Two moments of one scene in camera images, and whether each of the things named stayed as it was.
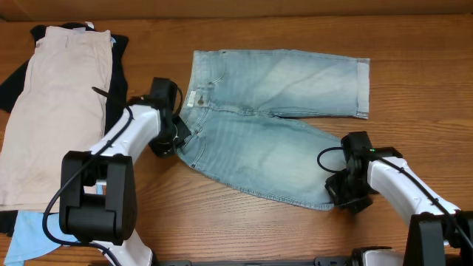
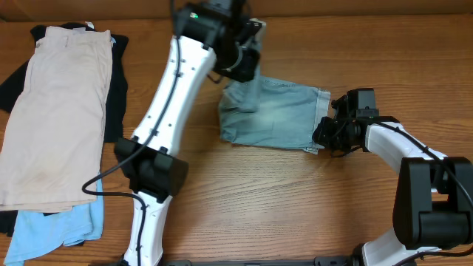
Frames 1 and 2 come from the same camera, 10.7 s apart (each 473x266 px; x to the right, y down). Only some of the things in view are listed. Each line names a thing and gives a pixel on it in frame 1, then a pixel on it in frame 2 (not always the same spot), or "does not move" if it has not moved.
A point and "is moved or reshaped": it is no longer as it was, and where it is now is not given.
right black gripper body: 344,191 to 326,132
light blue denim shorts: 239,113 is moved or reshaped
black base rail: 318,261 does not move
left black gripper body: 177,137 to 243,66
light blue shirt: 29,239 does not move
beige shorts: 60,119 does not move
